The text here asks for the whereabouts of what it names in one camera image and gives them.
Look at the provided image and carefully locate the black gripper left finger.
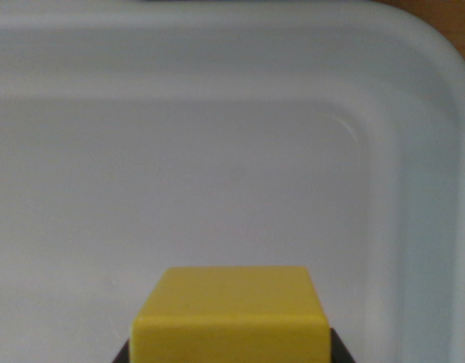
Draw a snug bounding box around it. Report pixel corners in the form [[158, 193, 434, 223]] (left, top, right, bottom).
[[111, 338, 131, 363]]

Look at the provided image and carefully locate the yellow cube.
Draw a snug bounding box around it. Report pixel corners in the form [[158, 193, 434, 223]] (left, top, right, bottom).
[[129, 265, 331, 363]]

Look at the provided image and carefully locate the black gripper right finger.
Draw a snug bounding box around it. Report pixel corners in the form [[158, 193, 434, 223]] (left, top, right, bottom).
[[328, 327, 356, 363]]

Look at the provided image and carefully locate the grey plastic bin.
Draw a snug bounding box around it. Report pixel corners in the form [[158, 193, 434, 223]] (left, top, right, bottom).
[[0, 0, 465, 363]]

